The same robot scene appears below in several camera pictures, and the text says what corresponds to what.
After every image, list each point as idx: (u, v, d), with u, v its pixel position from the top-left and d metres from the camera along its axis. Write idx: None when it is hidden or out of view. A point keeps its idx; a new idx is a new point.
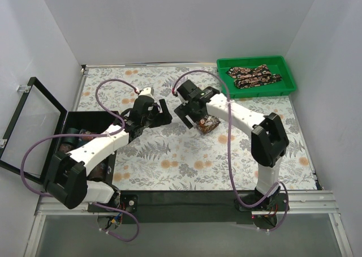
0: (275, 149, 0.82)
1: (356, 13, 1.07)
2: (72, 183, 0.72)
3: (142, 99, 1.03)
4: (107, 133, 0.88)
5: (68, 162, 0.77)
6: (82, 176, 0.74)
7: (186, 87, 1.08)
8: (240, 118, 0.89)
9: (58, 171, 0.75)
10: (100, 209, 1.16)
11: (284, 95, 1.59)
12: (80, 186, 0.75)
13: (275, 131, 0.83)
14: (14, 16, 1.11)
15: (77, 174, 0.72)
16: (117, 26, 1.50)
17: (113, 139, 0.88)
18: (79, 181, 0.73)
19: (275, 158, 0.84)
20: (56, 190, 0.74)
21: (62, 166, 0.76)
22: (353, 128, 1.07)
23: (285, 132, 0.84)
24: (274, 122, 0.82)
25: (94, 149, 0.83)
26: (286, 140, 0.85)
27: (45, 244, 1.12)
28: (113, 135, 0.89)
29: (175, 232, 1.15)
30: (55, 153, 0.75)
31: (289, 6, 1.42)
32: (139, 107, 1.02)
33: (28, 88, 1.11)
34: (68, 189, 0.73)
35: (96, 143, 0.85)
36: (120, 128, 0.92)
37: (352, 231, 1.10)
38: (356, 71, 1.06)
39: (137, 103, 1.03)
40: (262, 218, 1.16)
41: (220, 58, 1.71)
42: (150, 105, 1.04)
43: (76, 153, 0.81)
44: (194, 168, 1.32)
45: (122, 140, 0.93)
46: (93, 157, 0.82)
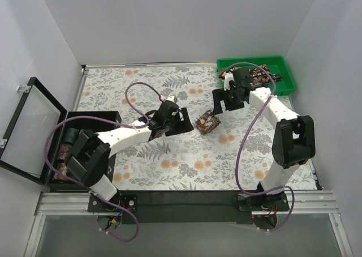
0: (296, 152, 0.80)
1: (356, 13, 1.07)
2: (95, 160, 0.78)
3: (167, 103, 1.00)
4: (132, 125, 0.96)
5: (93, 142, 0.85)
6: (104, 155, 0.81)
7: (240, 73, 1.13)
8: (274, 111, 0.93)
9: (83, 148, 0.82)
10: (100, 209, 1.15)
11: (284, 95, 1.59)
12: (100, 167, 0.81)
13: (304, 134, 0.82)
14: (14, 16, 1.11)
15: (102, 153, 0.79)
16: (117, 26, 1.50)
17: (137, 132, 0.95)
18: (101, 161, 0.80)
19: (293, 161, 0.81)
20: (77, 166, 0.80)
21: (88, 144, 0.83)
22: (353, 128, 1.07)
23: (313, 140, 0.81)
24: (305, 124, 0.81)
25: (119, 135, 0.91)
26: (311, 149, 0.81)
27: (44, 244, 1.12)
28: (138, 128, 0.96)
29: (175, 232, 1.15)
30: (83, 131, 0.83)
31: (289, 6, 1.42)
32: (164, 110, 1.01)
33: (28, 89, 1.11)
34: (89, 167, 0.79)
35: (123, 131, 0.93)
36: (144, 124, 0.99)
37: (352, 231, 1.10)
38: (356, 71, 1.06)
39: (162, 105, 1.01)
40: (262, 218, 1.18)
41: (220, 58, 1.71)
42: (175, 109, 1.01)
43: (104, 135, 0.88)
44: (194, 168, 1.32)
45: (144, 135, 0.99)
46: (116, 142, 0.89)
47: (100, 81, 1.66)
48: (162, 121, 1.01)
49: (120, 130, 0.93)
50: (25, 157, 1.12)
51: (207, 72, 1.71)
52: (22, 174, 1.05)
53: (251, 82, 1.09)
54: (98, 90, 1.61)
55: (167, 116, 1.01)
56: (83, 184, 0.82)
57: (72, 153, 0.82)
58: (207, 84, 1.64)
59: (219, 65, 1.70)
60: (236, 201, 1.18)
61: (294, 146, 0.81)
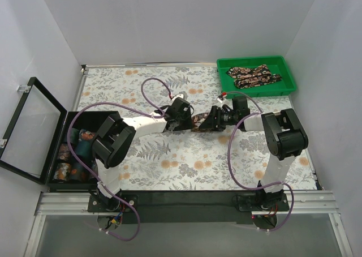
0: (287, 136, 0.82)
1: (356, 13, 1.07)
2: (122, 139, 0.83)
3: (181, 99, 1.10)
4: (151, 115, 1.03)
5: (117, 127, 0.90)
6: (129, 138, 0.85)
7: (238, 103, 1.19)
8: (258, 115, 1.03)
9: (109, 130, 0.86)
10: (100, 209, 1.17)
11: (284, 95, 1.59)
12: (125, 148, 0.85)
13: (289, 123, 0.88)
14: (15, 17, 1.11)
15: (127, 135, 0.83)
16: (117, 26, 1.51)
17: (155, 121, 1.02)
18: (127, 141, 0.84)
19: (286, 146, 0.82)
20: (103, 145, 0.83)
21: (113, 127, 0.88)
22: (354, 128, 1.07)
23: (300, 125, 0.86)
24: (287, 114, 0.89)
25: (141, 121, 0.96)
26: (302, 135, 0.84)
27: (44, 244, 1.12)
28: (156, 118, 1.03)
29: (175, 231, 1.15)
30: (110, 115, 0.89)
31: (289, 6, 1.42)
32: (177, 105, 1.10)
33: (28, 88, 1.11)
34: (115, 145, 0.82)
35: (143, 118, 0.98)
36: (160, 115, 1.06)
37: (352, 232, 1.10)
38: (356, 71, 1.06)
39: (176, 101, 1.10)
40: (262, 218, 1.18)
41: (220, 58, 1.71)
42: (186, 105, 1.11)
43: (127, 119, 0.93)
44: (194, 168, 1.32)
45: (159, 125, 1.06)
46: (139, 127, 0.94)
47: (100, 81, 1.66)
48: (175, 115, 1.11)
49: (141, 117, 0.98)
50: (25, 157, 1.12)
51: (207, 72, 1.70)
52: (22, 174, 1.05)
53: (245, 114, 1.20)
54: (98, 90, 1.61)
55: (179, 111, 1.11)
56: (105, 166, 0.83)
57: (98, 134, 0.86)
58: (207, 84, 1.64)
59: (219, 65, 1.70)
60: (236, 201, 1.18)
61: (285, 134, 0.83)
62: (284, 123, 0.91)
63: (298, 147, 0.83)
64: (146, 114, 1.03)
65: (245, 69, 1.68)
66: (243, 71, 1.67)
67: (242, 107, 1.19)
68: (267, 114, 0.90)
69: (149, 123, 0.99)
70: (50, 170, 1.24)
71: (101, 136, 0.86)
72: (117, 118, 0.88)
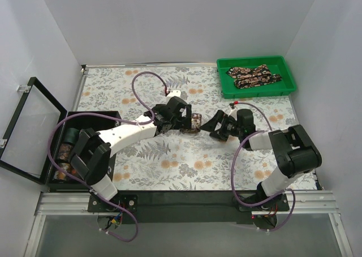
0: (297, 154, 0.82)
1: (356, 14, 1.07)
2: (97, 159, 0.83)
3: (176, 100, 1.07)
4: (136, 122, 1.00)
5: (95, 141, 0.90)
6: (104, 157, 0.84)
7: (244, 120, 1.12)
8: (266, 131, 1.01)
9: (85, 147, 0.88)
10: (100, 209, 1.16)
11: (284, 95, 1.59)
12: (103, 165, 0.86)
13: (300, 140, 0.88)
14: (14, 18, 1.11)
15: (101, 154, 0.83)
16: (117, 26, 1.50)
17: (141, 128, 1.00)
18: (102, 160, 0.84)
19: (298, 164, 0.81)
20: (81, 163, 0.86)
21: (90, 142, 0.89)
22: (354, 128, 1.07)
23: (312, 143, 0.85)
24: (294, 130, 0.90)
25: (121, 134, 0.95)
26: (315, 153, 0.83)
27: (44, 244, 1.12)
28: (142, 124, 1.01)
29: (175, 231, 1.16)
30: (85, 131, 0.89)
31: (289, 7, 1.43)
32: (172, 106, 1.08)
33: (28, 89, 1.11)
34: (91, 165, 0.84)
35: (124, 129, 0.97)
36: (149, 120, 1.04)
37: (352, 232, 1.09)
38: (356, 71, 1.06)
39: (171, 102, 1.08)
40: (262, 218, 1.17)
41: (220, 58, 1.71)
42: (182, 106, 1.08)
43: (106, 133, 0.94)
44: (194, 168, 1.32)
45: (150, 131, 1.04)
46: (119, 141, 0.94)
47: (100, 81, 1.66)
48: (168, 115, 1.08)
49: (123, 129, 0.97)
50: (25, 157, 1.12)
51: (207, 72, 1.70)
52: (22, 175, 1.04)
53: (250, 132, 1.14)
54: (98, 90, 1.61)
55: (174, 112, 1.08)
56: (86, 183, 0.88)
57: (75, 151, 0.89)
58: (207, 84, 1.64)
59: (219, 65, 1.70)
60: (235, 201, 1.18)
61: (297, 152, 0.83)
62: (293, 140, 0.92)
63: (312, 165, 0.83)
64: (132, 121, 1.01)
65: (245, 69, 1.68)
66: (243, 71, 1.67)
67: (248, 124, 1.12)
68: (274, 131, 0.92)
69: (132, 133, 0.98)
70: (50, 170, 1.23)
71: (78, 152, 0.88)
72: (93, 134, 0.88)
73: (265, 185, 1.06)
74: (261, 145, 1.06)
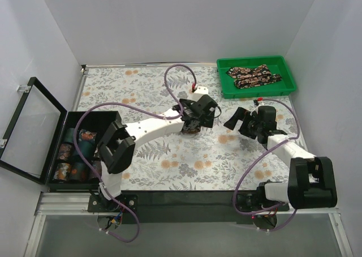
0: (313, 194, 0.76)
1: (357, 13, 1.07)
2: (121, 150, 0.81)
3: (208, 98, 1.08)
4: (163, 116, 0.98)
5: (123, 132, 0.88)
6: (129, 150, 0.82)
7: (264, 116, 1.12)
8: (290, 150, 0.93)
9: (113, 136, 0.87)
10: (100, 209, 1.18)
11: (284, 95, 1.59)
12: (128, 157, 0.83)
13: (322, 175, 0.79)
14: (14, 18, 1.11)
15: (126, 146, 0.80)
16: (117, 26, 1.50)
17: (167, 123, 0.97)
18: (126, 153, 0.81)
19: (308, 202, 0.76)
20: (108, 153, 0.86)
21: (118, 132, 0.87)
22: (354, 128, 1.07)
23: (334, 185, 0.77)
24: (321, 163, 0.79)
25: (147, 128, 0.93)
26: (333, 196, 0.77)
27: (44, 244, 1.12)
28: (169, 119, 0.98)
29: (175, 231, 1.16)
30: (113, 122, 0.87)
31: (288, 7, 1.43)
32: (203, 104, 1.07)
33: (28, 89, 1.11)
34: (116, 155, 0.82)
35: (150, 123, 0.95)
36: (176, 115, 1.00)
37: (352, 232, 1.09)
38: (356, 71, 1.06)
39: (203, 99, 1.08)
40: (262, 218, 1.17)
41: (220, 58, 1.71)
42: (212, 105, 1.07)
43: (132, 127, 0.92)
44: (194, 168, 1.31)
45: (176, 126, 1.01)
46: (144, 135, 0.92)
47: (100, 81, 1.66)
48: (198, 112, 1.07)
49: (150, 122, 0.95)
50: (25, 157, 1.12)
51: (207, 72, 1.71)
52: (22, 175, 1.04)
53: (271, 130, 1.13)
54: (98, 90, 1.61)
55: (203, 110, 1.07)
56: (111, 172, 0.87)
57: (103, 141, 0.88)
58: (207, 84, 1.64)
59: (219, 65, 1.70)
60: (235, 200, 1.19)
61: (313, 191, 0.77)
62: (315, 171, 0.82)
63: (324, 206, 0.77)
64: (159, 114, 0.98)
65: (245, 69, 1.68)
66: (243, 71, 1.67)
67: (268, 120, 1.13)
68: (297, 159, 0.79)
69: (158, 127, 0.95)
70: (50, 171, 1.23)
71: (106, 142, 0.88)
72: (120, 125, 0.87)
73: (267, 189, 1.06)
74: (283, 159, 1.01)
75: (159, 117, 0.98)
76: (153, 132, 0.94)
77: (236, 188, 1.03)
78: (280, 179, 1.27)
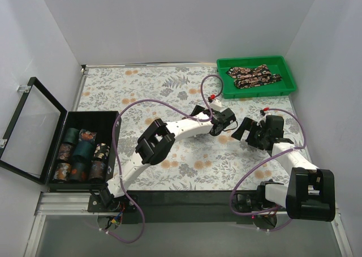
0: (309, 205, 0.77)
1: (356, 14, 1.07)
2: (162, 145, 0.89)
3: (231, 111, 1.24)
4: (197, 118, 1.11)
5: (163, 129, 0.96)
6: (169, 146, 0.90)
7: (271, 123, 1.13)
8: (293, 160, 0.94)
9: (155, 132, 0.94)
10: (100, 209, 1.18)
11: (284, 95, 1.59)
12: (166, 152, 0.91)
13: (322, 188, 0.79)
14: (15, 19, 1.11)
15: (168, 141, 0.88)
16: (117, 26, 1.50)
17: (200, 125, 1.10)
18: (167, 148, 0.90)
19: (304, 213, 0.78)
20: (147, 146, 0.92)
21: (161, 128, 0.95)
22: (354, 128, 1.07)
23: (333, 200, 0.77)
24: (323, 176, 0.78)
25: (183, 127, 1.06)
26: (331, 209, 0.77)
27: (44, 244, 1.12)
28: (201, 121, 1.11)
29: (175, 231, 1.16)
30: (156, 119, 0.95)
31: (288, 7, 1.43)
32: (228, 114, 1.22)
33: (28, 88, 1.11)
34: (156, 149, 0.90)
35: (186, 123, 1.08)
36: (207, 118, 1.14)
37: (352, 232, 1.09)
38: (357, 71, 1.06)
39: (227, 110, 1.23)
40: (262, 218, 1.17)
41: (220, 58, 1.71)
42: (233, 117, 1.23)
43: (171, 124, 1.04)
44: (194, 168, 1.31)
45: (205, 128, 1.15)
46: (180, 133, 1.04)
47: (100, 81, 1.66)
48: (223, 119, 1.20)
49: (185, 123, 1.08)
50: (25, 157, 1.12)
51: (207, 72, 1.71)
52: (22, 175, 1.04)
53: (277, 138, 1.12)
54: (98, 90, 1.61)
55: (228, 119, 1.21)
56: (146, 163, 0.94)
57: (145, 135, 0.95)
58: (207, 84, 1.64)
59: (219, 65, 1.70)
60: (235, 201, 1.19)
61: (310, 202, 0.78)
62: (317, 183, 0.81)
63: (320, 218, 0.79)
64: (193, 116, 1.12)
65: (245, 69, 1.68)
66: (243, 71, 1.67)
67: (275, 129, 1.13)
68: (298, 171, 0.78)
69: (193, 127, 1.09)
70: (50, 170, 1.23)
71: (147, 136, 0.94)
72: (162, 123, 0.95)
73: (267, 190, 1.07)
74: (285, 166, 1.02)
75: (193, 118, 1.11)
76: (189, 131, 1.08)
77: (235, 188, 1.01)
78: (280, 179, 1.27)
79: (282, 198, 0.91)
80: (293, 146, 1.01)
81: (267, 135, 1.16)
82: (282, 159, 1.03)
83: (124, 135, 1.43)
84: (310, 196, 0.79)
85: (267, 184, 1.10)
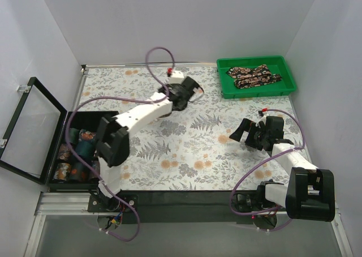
0: (309, 205, 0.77)
1: (356, 14, 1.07)
2: (117, 142, 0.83)
3: (192, 79, 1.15)
4: (151, 101, 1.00)
5: (114, 125, 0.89)
6: (125, 140, 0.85)
7: (273, 123, 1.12)
8: (293, 159, 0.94)
9: (106, 132, 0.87)
10: (100, 209, 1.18)
11: (284, 95, 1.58)
12: (125, 147, 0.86)
13: (322, 188, 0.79)
14: (15, 19, 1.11)
15: (122, 136, 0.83)
16: (117, 26, 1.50)
17: (156, 107, 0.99)
18: (123, 143, 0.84)
19: (303, 213, 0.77)
20: (104, 147, 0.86)
21: (111, 125, 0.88)
22: (354, 128, 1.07)
23: (333, 200, 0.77)
24: (323, 176, 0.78)
25: (137, 115, 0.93)
26: (331, 209, 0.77)
27: (44, 244, 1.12)
28: (157, 102, 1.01)
29: (175, 231, 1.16)
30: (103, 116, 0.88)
31: (288, 7, 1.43)
32: (189, 84, 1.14)
33: (28, 88, 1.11)
34: (113, 148, 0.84)
35: (139, 111, 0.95)
36: (163, 97, 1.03)
37: (352, 232, 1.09)
38: (357, 71, 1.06)
39: (186, 80, 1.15)
40: (263, 218, 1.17)
41: (219, 58, 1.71)
42: (197, 85, 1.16)
43: (123, 117, 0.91)
44: (194, 168, 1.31)
45: (164, 108, 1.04)
46: (136, 123, 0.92)
47: (100, 81, 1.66)
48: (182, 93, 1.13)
49: (139, 111, 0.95)
50: (25, 157, 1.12)
51: (207, 72, 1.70)
52: (22, 175, 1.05)
53: (277, 138, 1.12)
54: (98, 90, 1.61)
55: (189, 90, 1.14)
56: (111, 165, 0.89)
57: (98, 137, 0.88)
58: (207, 84, 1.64)
59: (219, 65, 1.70)
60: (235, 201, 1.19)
61: (310, 202, 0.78)
62: (317, 183, 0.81)
63: (320, 218, 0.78)
64: (146, 101, 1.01)
65: (245, 69, 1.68)
66: (243, 71, 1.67)
67: (275, 130, 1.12)
68: (298, 170, 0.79)
69: (149, 112, 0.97)
70: (50, 170, 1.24)
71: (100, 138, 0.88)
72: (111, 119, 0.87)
73: (267, 190, 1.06)
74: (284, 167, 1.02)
75: (147, 102, 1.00)
76: (144, 118, 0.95)
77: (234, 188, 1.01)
78: (280, 179, 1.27)
79: (282, 199, 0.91)
80: (293, 146, 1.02)
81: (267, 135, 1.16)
82: (283, 160, 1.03)
83: None
84: (310, 196, 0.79)
85: (267, 184, 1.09)
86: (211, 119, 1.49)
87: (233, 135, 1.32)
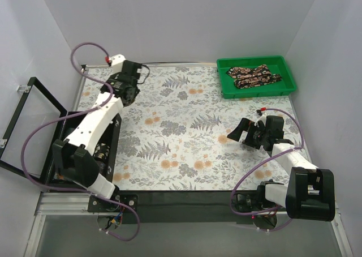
0: (309, 205, 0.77)
1: (357, 14, 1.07)
2: (81, 164, 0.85)
3: (130, 62, 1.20)
4: (97, 107, 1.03)
5: (69, 148, 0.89)
6: (86, 157, 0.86)
7: (273, 123, 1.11)
8: (293, 159, 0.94)
9: (65, 158, 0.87)
10: (99, 209, 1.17)
11: (284, 95, 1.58)
12: (90, 163, 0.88)
13: (322, 188, 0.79)
14: (14, 19, 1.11)
15: (82, 157, 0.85)
16: (117, 26, 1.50)
17: (106, 109, 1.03)
18: (86, 162, 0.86)
19: (303, 212, 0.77)
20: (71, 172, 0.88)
21: (67, 148, 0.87)
22: (354, 128, 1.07)
23: (333, 200, 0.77)
24: (322, 176, 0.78)
25: (90, 128, 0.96)
26: (331, 209, 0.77)
27: (44, 244, 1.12)
28: (104, 105, 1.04)
29: (175, 231, 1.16)
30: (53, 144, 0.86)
31: (289, 7, 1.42)
32: (129, 69, 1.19)
33: (28, 88, 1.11)
34: (80, 171, 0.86)
35: (89, 122, 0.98)
36: (108, 97, 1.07)
37: (352, 232, 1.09)
38: (357, 71, 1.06)
39: (126, 65, 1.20)
40: (262, 218, 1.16)
41: (220, 58, 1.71)
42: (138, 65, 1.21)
43: (75, 136, 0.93)
44: (194, 169, 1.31)
45: (113, 107, 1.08)
46: (91, 135, 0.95)
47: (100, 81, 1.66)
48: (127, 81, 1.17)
49: (90, 123, 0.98)
50: (25, 157, 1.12)
51: (207, 72, 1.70)
52: (22, 175, 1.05)
53: (277, 138, 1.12)
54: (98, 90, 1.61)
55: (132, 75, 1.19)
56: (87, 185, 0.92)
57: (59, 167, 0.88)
58: (207, 84, 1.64)
59: (219, 65, 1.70)
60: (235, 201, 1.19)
61: (309, 202, 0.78)
62: (316, 183, 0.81)
63: (320, 218, 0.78)
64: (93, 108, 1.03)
65: (245, 69, 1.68)
66: (244, 71, 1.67)
67: (275, 130, 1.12)
68: (298, 170, 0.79)
69: (99, 118, 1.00)
70: (50, 171, 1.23)
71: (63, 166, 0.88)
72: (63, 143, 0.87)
73: (267, 189, 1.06)
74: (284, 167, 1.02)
75: (94, 110, 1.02)
76: (98, 125, 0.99)
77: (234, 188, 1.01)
78: (280, 180, 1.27)
79: (283, 198, 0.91)
80: (293, 146, 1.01)
81: (267, 135, 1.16)
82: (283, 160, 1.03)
83: (124, 135, 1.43)
84: (310, 196, 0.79)
85: (267, 184, 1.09)
86: (211, 119, 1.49)
87: (233, 135, 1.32)
